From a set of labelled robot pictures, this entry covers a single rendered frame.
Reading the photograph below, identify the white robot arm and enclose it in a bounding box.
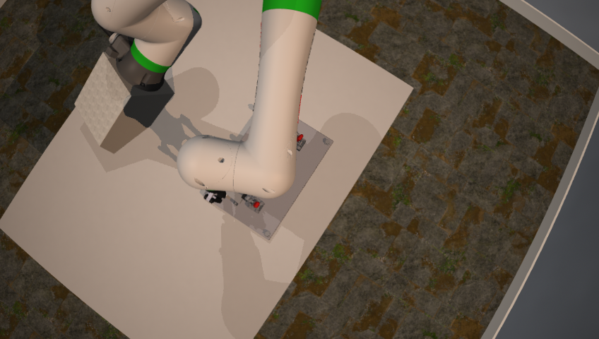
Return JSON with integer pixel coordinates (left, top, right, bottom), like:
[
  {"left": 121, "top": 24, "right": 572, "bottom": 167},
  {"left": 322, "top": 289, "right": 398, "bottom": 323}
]
[{"left": 91, "top": 0, "right": 322, "bottom": 198}]

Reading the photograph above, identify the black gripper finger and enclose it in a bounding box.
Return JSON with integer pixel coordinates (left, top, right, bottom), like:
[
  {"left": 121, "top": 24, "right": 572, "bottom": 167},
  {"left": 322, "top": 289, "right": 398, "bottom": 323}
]
[{"left": 204, "top": 191, "right": 230, "bottom": 203}]

